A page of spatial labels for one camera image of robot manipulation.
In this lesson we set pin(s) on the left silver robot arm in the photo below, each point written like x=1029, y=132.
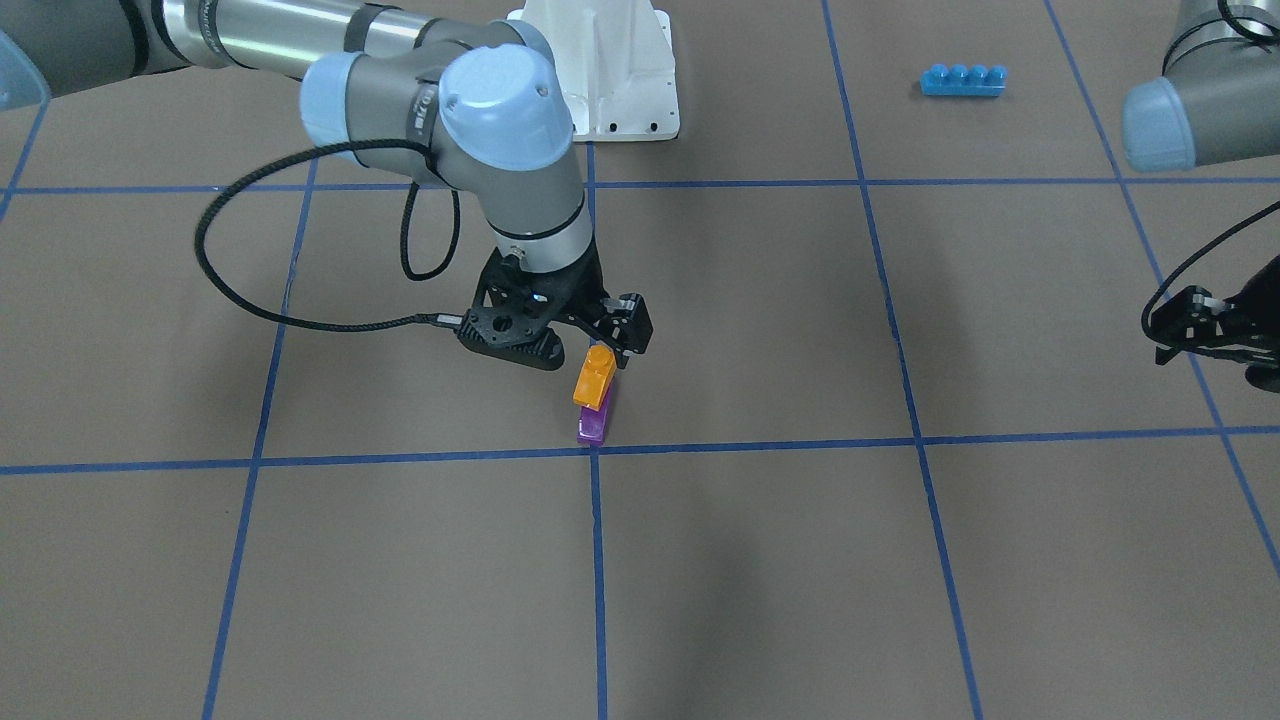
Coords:
x=1216, y=98

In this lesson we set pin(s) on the long blue block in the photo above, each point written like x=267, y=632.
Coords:
x=960, y=80

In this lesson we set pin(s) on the orange trapezoid block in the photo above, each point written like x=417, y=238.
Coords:
x=595, y=377

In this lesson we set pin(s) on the white camera pillar stand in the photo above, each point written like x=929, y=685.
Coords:
x=616, y=66

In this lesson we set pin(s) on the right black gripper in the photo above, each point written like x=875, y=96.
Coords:
x=627, y=323

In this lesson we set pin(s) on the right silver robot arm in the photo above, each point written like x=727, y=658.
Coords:
x=474, y=108

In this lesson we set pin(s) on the purple block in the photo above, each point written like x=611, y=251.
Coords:
x=593, y=422

